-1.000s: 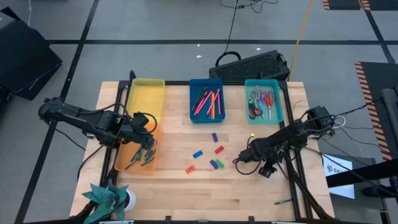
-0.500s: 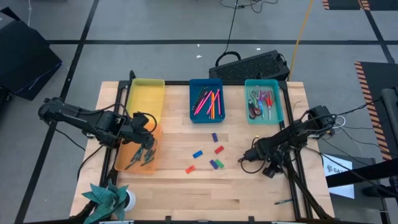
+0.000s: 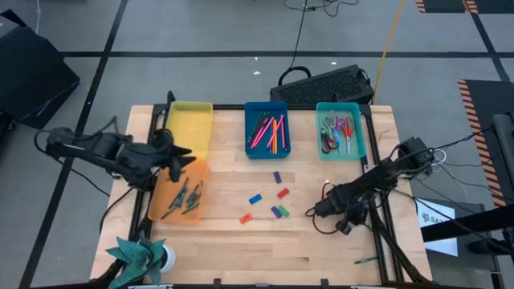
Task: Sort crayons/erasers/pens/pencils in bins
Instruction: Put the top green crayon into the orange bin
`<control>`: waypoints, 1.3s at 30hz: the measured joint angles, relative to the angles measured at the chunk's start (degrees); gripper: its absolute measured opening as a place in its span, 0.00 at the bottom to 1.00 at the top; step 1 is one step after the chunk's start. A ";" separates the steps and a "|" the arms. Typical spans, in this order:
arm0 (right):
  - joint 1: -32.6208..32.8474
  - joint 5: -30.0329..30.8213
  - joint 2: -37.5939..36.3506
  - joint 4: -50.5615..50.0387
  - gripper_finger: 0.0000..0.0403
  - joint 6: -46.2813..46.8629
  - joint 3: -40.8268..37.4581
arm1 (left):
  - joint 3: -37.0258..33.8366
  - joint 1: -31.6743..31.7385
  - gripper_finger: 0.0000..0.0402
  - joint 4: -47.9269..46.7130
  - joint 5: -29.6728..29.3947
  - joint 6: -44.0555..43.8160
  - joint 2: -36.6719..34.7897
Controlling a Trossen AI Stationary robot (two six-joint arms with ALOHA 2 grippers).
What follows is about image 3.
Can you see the pink pencil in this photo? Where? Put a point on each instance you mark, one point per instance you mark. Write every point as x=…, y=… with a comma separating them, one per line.
x=262, y=133
x=283, y=134
x=275, y=131

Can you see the purple eraser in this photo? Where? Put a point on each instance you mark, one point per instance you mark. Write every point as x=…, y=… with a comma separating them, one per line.
x=276, y=212

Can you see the black pens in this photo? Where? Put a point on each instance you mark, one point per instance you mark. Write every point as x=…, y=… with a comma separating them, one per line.
x=170, y=209

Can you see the white paper sign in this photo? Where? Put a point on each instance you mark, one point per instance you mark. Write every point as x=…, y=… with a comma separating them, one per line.
x=431, y=212

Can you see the red eraser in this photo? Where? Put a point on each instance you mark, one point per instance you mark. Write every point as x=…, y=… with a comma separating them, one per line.
x=283, y=193

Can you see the dark green pencil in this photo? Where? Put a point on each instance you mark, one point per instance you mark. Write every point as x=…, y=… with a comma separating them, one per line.
x=256, y=127

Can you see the teal plastic bin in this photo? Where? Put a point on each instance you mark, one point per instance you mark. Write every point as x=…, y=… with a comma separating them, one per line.
x=358, y=120

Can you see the yellow plastic bin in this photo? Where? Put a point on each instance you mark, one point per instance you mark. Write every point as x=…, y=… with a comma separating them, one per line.
x=190, y=128

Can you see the dark blue eraser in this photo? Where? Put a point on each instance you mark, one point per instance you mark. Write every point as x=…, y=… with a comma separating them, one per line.
x=277, y=177

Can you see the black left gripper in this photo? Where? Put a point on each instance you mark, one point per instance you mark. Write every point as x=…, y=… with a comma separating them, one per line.
x=164, y=150

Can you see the orange eraser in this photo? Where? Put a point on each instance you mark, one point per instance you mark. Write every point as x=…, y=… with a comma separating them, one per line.
x=245, y=218

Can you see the orange pencil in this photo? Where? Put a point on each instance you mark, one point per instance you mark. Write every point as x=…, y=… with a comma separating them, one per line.
x=273, y=138

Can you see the black equipment stand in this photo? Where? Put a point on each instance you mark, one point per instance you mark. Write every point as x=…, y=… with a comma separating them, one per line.
x=504, y=136

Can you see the striped-edge black floor mat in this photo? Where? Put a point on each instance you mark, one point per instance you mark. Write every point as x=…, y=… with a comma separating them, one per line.
x=490, y=100
x=441, y=5

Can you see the green eraser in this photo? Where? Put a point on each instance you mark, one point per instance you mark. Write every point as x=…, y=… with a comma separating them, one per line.
x=284, y=211

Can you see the dark green crayon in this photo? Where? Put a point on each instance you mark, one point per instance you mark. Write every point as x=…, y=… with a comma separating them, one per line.
x=365, y=260
x=182, y=188
x=199, y=190
x=190, y=208
x=192, y=192

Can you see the black floor case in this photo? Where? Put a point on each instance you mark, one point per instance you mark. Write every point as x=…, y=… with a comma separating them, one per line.
x=32, y=72

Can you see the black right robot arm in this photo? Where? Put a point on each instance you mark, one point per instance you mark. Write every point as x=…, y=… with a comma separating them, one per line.
x=401, y=164

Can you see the blue plastic bin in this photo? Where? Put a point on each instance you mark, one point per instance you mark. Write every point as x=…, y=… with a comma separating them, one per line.
x=249, y=108

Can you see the white plant pot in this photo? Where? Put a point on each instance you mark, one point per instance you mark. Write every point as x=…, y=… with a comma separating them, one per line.
x=172, y=259

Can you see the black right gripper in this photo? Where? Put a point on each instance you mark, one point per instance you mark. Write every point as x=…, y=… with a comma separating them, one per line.
x=341, y=198

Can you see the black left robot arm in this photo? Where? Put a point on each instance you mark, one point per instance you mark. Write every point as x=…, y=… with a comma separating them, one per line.
x=80, y=146

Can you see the orange plastic bin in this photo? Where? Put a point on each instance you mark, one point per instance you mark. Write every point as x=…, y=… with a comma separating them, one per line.
x=158, y=200

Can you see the green artificial plant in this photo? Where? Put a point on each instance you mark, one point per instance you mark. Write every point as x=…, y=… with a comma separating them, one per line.
x=138, y=257

